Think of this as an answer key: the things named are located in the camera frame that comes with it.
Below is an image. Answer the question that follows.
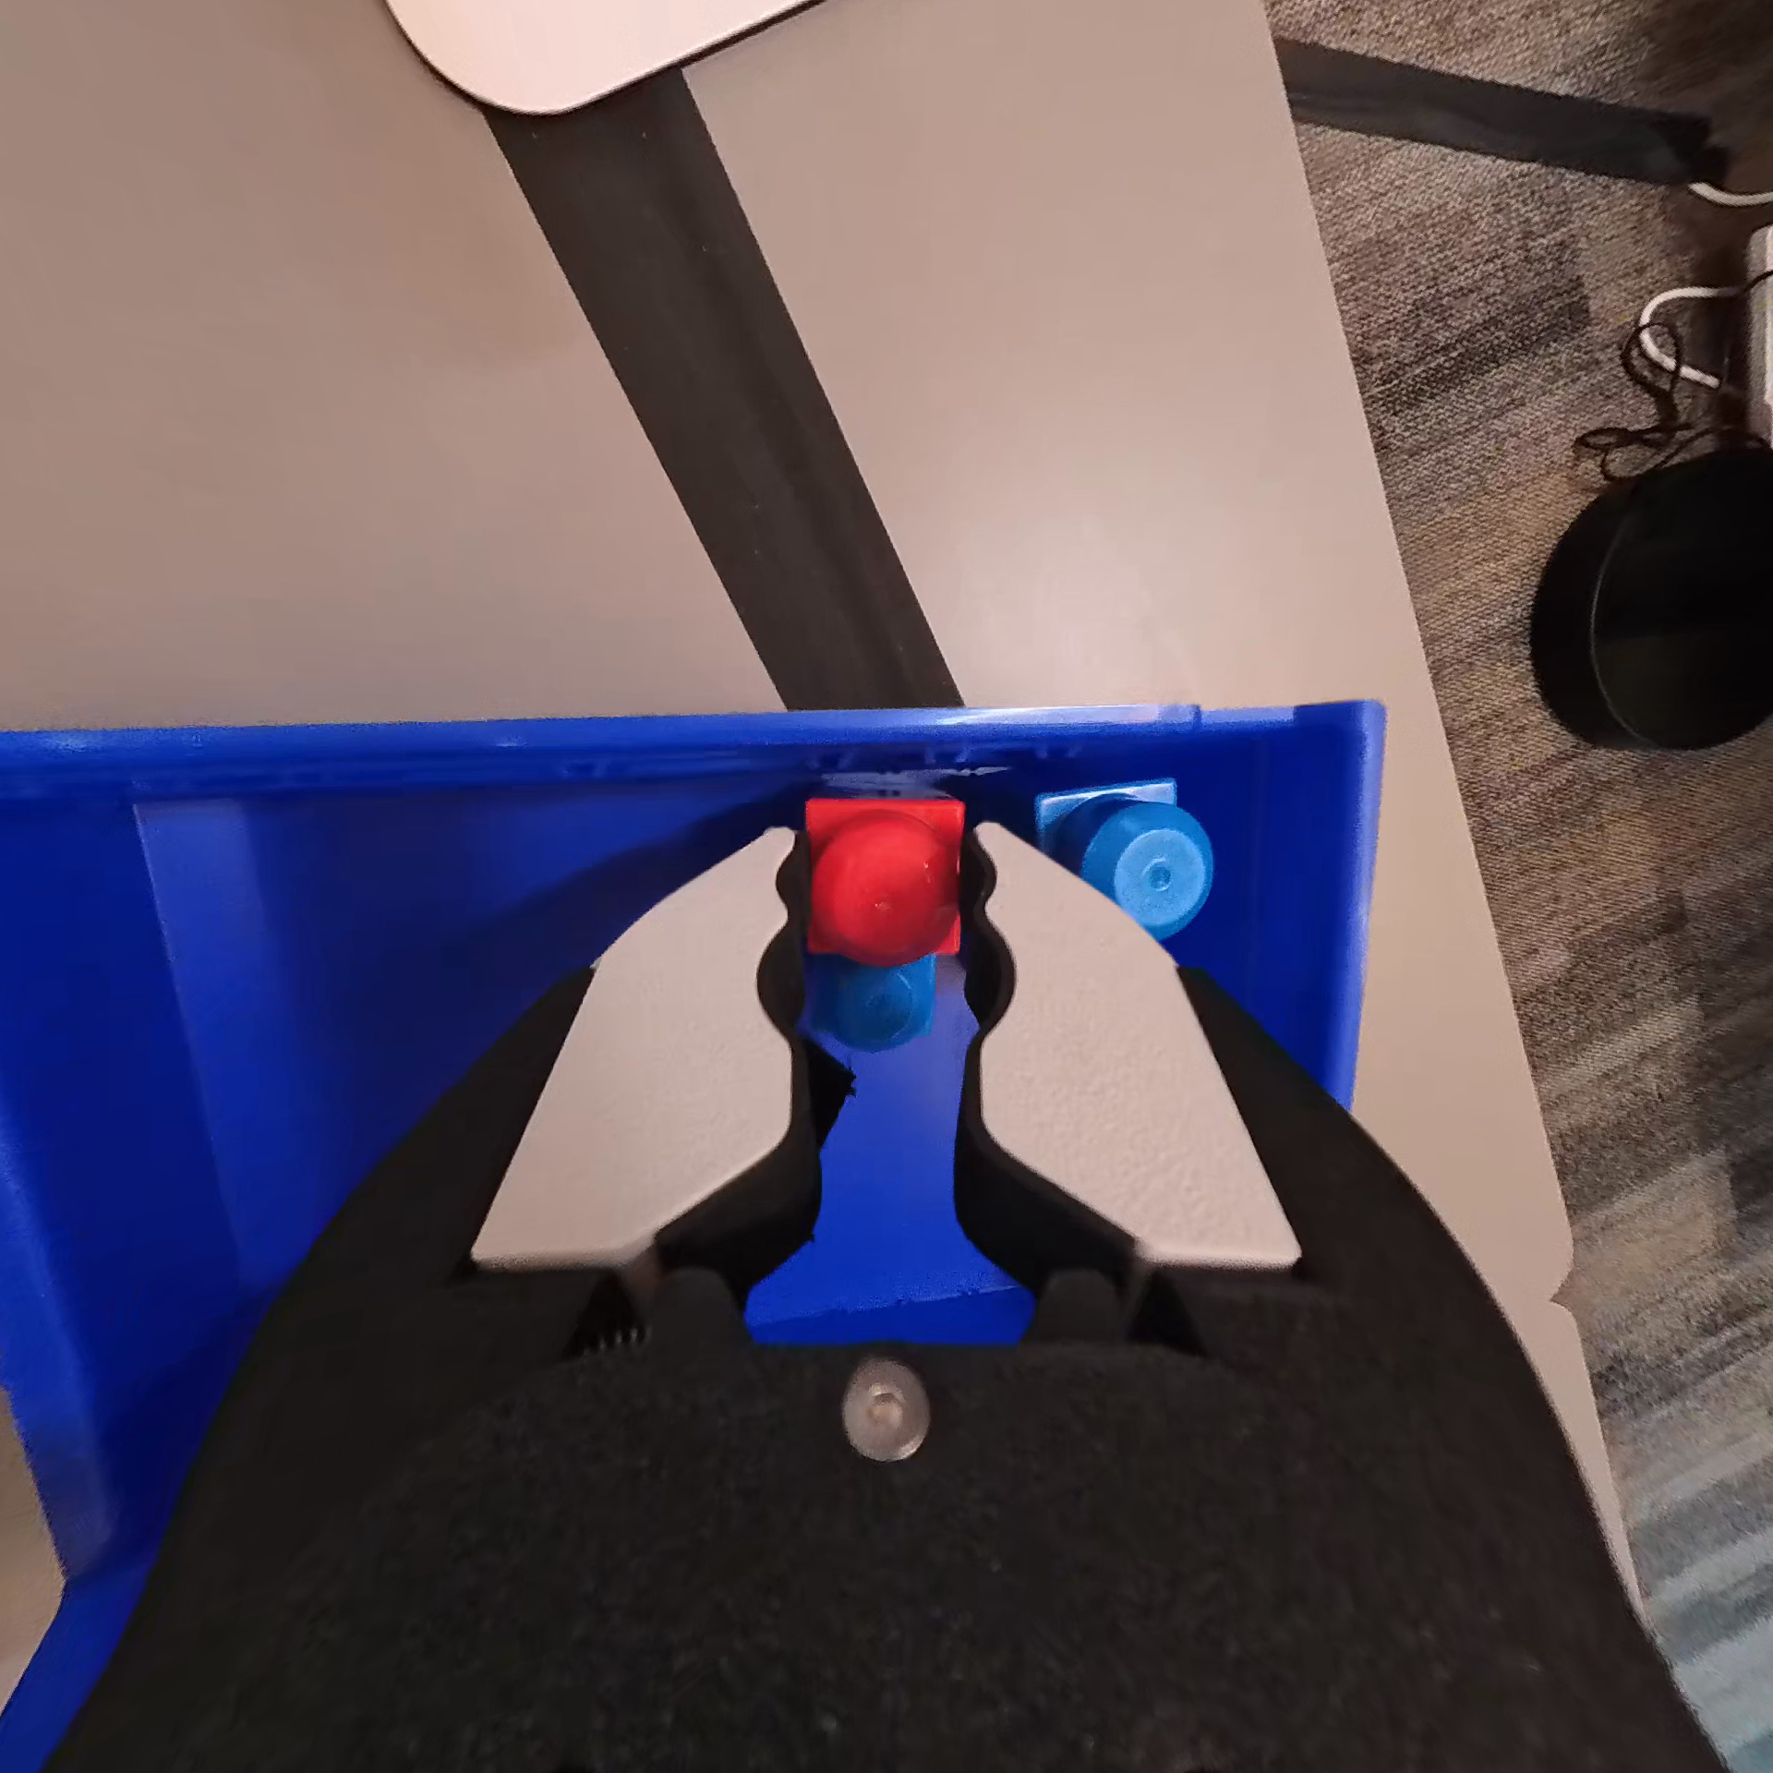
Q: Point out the red one-stud mega block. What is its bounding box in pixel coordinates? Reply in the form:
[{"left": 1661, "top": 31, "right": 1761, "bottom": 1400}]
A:
[{"left": 803, "top": 796, "right": 966, "bottom": 965}]

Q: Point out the white cable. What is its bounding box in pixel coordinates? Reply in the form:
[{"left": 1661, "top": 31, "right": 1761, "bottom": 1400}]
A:
[{"left": 1634, "top": 271, "right": 1773, "bottom": 396}]

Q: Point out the blue plastic bin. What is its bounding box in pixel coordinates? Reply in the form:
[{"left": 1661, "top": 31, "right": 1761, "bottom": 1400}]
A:
[{"left": 0, "top": 699, "right": 1386, "bottom": 1773}]

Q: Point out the white sign stand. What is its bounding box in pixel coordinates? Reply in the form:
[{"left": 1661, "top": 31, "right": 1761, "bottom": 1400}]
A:
[{"left": 383, "top": 0, "right": 819, "bottom": 117}]

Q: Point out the black floor cable cover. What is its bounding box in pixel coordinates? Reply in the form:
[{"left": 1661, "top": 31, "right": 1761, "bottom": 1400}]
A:
[{"left": 1270, "top": 38, "right": 1727, "bottom": 186}]

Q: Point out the blue one-stud mega block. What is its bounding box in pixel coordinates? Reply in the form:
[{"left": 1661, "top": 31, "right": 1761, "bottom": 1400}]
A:
[{"left": 1035, "top": 780, "right": 1216, "bottom": 943}]

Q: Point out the black round waste bin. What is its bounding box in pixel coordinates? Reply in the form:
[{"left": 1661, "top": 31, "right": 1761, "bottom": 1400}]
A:
[{"left": 1530, "top": 450, "right": 1773, "bottom": 754}]

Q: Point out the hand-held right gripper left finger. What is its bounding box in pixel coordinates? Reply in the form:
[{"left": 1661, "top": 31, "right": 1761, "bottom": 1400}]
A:
[{"left": 468, "top": 828, "right": 860, "bottom": 1305}]

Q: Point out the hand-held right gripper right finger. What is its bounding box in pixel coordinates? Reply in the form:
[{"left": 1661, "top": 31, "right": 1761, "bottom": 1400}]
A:
[{"left": 956, "top": 823, "right": 1307, "bottom": 1300}]

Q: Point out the blue two-stud mega block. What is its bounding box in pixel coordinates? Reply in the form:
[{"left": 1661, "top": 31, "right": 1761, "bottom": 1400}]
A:
[{"left": 810, "top": 957, "right": 936, "bottom": 1050}]

